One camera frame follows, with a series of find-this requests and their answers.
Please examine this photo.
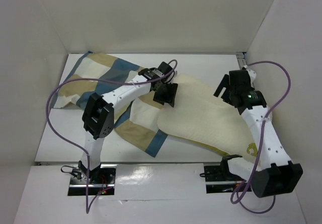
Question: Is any cream quilted pillow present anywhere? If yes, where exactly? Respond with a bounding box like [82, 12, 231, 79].
[157, 74, 258, 163]

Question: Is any blue beige patchwork pillowcase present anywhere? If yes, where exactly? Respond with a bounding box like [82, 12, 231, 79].
[50, 52, 167, 157]

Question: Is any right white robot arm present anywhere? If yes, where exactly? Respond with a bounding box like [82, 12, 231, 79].
[214, 68, 303, 198]

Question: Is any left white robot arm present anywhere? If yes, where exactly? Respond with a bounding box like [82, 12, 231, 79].
[78, 62, 178, 182]

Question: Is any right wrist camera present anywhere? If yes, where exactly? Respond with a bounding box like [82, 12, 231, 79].
[242, 65, 257, 85]

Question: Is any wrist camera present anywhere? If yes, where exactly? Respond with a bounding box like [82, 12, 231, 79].
[157, 61, 176, 83]
[242, 65, 257, 85]

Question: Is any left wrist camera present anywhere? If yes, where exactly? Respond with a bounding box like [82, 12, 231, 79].
[157, 61, 176, 83]

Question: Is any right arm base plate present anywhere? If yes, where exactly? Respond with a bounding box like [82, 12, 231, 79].
[199, 164, 243, 194]

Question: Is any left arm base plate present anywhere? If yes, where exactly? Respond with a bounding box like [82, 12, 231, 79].
[60, 164, 116, 196]

